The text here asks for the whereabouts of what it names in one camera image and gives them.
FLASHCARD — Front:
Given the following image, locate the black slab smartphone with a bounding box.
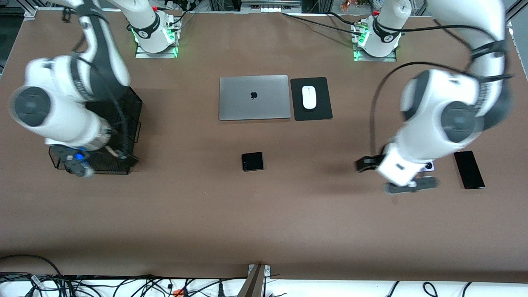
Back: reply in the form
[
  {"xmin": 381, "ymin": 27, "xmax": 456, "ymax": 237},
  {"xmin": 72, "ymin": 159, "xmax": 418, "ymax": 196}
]
[{"xmin": 453, "ymin": 151, "xmax": 486, "ymax": 190}]

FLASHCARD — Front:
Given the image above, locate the black flip phone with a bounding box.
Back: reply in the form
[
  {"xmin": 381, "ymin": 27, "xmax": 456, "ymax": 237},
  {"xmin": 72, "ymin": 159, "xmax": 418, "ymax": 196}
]
[{"xmin": 242, "ymin": 152, "xmax": 265, "ymax": 172}]

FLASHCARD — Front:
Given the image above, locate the white computer mouse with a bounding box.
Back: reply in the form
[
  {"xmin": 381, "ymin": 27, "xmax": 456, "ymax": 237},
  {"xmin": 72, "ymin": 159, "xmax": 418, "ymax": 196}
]
[{"xmin": 302, "ymin": 85, "xmax": 317, "ymax": 110}]

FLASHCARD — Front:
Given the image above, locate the black mouse pad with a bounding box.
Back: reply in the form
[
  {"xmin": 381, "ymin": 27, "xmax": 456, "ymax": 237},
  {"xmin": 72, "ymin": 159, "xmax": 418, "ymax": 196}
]
[{"xmin": 290, "ymin": 77, "xmax": 333, "ymax": 122}]

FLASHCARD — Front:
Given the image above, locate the silver closed laptop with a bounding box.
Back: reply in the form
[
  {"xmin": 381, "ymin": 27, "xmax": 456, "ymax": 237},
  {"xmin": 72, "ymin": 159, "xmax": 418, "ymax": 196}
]
[{"xmin": 219, "ymin": 75, "xmax": 292, "ymax": 121}]

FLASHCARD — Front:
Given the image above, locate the metal equipment rack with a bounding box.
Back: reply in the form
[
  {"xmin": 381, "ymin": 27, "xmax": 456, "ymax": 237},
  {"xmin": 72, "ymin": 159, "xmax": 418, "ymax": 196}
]
[{"xmin": 208, "ymin": 0, "xmax": 326, "ymax": 14}]

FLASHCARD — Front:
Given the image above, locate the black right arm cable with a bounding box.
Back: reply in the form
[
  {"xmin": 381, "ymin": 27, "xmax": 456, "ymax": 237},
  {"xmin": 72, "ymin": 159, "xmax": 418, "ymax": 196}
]
[{"xmin": 62, "ymin": 8, "xmax": 128, "ymax": 159}]

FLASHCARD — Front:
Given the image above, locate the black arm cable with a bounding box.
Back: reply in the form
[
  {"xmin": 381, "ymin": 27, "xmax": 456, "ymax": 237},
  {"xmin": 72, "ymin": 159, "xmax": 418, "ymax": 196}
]
[
  {"xmin": 62, "ymin": 8, "xmax": 128, "ymax": 159},
  {"xmin": 369, "ymin": 25, "xmax": 514, "ymax": 159}
]

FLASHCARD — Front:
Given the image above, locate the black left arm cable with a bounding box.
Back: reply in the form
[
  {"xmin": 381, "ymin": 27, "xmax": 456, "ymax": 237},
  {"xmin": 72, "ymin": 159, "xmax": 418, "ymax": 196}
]
[{"xmin": 369, "ymin": 25, "xmax": 514, "ymax": 159}]

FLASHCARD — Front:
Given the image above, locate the black wire mesh basket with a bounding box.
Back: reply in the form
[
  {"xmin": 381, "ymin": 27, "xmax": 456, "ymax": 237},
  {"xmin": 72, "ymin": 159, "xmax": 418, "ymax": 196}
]
[{"xmin": 48, "ymin": 80, "xmax": 143, "ymax": 175}]

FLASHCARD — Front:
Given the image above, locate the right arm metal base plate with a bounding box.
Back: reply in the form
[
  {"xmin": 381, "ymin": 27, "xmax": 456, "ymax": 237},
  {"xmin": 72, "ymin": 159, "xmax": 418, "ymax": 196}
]
[{"xmin": 135, "ymin": 40, "xmax": 179, "ymax": 59}]

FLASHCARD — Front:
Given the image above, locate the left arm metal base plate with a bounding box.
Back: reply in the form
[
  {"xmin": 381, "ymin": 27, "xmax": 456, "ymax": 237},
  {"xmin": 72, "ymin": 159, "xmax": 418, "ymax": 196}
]
[{"xmin": 353, "ymin": 45, "xmax": 397, "ymax": 62}]

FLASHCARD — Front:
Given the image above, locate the black arched floor cable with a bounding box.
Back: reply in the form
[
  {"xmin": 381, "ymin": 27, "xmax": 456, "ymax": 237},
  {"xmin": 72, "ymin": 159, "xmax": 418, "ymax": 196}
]
[{"xmin": 0, "ymin": 254, "xmax": 63, "ymax": 281}]

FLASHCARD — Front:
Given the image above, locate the black cable on table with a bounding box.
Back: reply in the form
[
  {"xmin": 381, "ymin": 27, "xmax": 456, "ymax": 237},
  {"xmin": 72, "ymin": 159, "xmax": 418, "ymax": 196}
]
[{"xmin": 282, "ymin": 12, "xmax": 363, "ymax": 38}]

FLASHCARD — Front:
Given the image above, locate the black power plug cable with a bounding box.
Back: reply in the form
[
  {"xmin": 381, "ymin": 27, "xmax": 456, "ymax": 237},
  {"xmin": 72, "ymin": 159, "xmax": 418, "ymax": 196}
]
[{"xmin": 181, "ymin": 276, "xmax": 250, "ymax": 297}]

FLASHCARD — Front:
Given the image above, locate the aluminium profile post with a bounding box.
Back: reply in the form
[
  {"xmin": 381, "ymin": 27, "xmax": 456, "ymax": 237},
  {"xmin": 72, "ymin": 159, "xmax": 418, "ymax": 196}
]
[{"xmin": 239, "ymin": 264, "xmax": 271, "ymax": 297}]

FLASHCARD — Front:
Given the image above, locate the aluminium frame corner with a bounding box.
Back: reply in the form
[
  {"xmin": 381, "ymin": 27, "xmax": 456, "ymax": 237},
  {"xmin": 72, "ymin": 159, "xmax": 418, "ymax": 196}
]
[
  {"xmin": 16, "ymin": 0, "xmax": 38, "ymax": 20},
  {"xmin": 507, "ymin": 0, "xmax": 528, "ymax": 27}
]

